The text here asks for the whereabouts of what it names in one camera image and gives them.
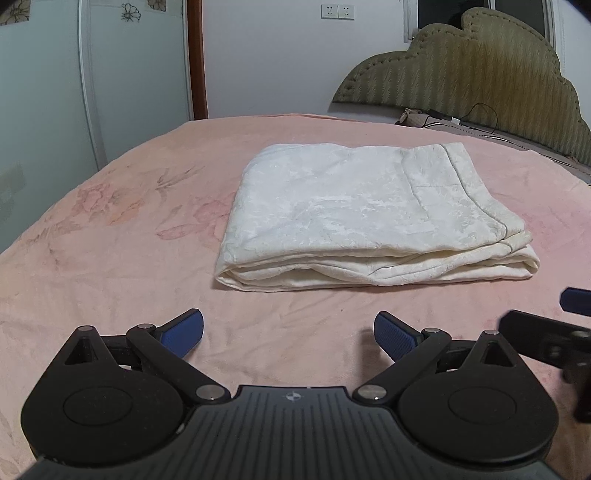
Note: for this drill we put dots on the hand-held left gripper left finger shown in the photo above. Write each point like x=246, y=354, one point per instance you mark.
x=182, y=334

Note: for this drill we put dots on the frosted glass door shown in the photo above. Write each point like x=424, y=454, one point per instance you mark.
x=92, y=83

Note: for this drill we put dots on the white quilted blanket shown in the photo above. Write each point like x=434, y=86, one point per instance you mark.
x=360, y=207

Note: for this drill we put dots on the pink floral blanket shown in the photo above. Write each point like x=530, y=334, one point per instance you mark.
x=115, y=258

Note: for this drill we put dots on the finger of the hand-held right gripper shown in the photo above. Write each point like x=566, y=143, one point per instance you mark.
x=576, y=301
x=540, y=339

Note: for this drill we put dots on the white wall socket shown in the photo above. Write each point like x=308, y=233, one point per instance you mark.
x=328, y=10
x=346, y=11

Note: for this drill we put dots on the olive padded headboard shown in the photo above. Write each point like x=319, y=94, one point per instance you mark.
x=485, y=69

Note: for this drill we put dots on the white framed window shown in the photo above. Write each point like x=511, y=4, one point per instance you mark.
x=438, y=14

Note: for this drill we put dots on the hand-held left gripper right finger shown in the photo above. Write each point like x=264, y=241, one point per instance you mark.
x=392, y=334

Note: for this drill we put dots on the beige patterned bed sheet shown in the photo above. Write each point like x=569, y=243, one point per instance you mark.
x=531, y=143

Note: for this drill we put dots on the flower wall sticker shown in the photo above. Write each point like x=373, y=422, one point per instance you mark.
x=16, y=8
x=130, y=11
x=157, y=3

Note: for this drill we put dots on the brown wooden door frame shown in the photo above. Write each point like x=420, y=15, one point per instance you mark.
x=196, y=60

